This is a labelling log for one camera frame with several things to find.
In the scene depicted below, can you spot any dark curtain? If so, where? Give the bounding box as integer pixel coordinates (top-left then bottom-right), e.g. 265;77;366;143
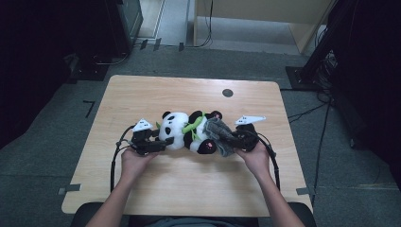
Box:
327;0;401;188
0;0;110;149

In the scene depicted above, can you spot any person's dark clothing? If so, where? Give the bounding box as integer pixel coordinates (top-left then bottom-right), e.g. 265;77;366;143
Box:
127;215;263;227

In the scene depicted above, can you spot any person's right hand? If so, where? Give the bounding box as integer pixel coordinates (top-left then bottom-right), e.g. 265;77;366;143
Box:
235;141;272;183

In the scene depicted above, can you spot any panda plush toy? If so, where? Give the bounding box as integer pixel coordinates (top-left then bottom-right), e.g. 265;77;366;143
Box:
155;110;223;155

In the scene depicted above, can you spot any long black floor cable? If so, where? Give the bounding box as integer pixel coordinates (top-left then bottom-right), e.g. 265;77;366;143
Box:
310;103;332;207

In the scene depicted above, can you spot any black chair armrest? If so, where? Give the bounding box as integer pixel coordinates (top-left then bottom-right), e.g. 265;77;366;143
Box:
69;201;107;227
288;201;318;227

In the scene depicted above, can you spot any black cabinet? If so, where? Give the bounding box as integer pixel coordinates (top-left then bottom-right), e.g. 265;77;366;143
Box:
105;0;145;59

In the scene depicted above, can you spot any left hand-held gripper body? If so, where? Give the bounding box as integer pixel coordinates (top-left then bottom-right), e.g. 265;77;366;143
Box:
131;117;168;156

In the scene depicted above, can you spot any grey cloth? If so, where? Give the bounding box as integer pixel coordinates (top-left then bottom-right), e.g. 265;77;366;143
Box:
202;117;236;158

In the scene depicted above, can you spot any black metal stand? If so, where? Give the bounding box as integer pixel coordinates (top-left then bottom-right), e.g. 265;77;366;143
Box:
285;0;340;93

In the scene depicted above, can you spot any light wooden furniture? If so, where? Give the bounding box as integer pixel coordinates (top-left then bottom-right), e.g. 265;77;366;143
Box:
193;0;336;55

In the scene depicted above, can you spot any left hand-held gripper cable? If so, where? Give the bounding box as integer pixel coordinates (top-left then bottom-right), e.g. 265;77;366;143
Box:
110;125;136;194

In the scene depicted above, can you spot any right hand-held gripper cable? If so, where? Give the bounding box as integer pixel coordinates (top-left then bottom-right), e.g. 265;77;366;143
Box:
256;131;281;191

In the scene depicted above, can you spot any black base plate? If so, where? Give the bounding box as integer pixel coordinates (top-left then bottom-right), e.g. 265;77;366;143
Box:
66;52;111;85

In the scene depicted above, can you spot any grey tape strip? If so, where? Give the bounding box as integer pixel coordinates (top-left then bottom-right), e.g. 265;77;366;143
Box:
295;186;317;197
58;183;82;196

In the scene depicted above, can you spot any black hanging cable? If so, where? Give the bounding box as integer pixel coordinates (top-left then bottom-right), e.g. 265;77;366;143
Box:
192;0;215;49

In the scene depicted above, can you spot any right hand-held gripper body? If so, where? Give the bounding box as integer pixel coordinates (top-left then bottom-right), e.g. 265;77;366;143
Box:
234;114;267;153

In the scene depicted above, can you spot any person's left hand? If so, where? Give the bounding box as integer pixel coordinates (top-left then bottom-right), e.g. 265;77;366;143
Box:
121;147;159;187

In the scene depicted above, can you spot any hand-held gripper cable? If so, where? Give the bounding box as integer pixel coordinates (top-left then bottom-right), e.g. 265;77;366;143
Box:
110;125;136;194
256;131;281;191

